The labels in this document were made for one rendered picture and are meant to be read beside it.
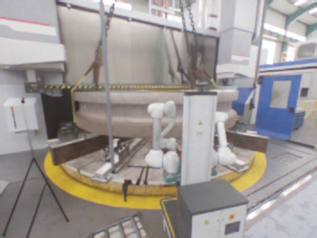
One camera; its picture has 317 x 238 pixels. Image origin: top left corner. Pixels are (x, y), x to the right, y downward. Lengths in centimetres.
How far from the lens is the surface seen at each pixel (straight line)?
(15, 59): 361
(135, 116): 299
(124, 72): 560
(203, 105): 157
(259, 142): 428
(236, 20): 686
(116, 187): 294
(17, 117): 529
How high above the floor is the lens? 181
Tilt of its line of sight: 12 degrees down
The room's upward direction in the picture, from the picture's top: straight up
